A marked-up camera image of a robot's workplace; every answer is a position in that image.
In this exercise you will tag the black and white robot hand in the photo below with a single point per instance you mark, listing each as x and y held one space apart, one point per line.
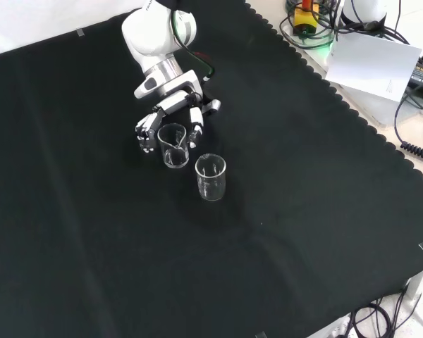
172 102

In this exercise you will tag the clear glass beaker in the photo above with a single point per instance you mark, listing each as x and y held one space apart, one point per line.
211 193
174 162

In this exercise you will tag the black bench cloth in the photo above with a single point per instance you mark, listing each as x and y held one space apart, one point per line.
127 229

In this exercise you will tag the yellow stop button box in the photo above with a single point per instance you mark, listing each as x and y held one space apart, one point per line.
305 21

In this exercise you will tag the pale grey slab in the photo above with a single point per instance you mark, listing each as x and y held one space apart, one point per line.
373 105

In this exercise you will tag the pale board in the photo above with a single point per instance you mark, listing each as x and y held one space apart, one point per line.
370 63

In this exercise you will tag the white power strip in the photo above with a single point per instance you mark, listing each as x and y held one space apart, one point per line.
340 327

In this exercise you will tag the white metal bracket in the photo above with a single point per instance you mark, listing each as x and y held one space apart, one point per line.
417 287

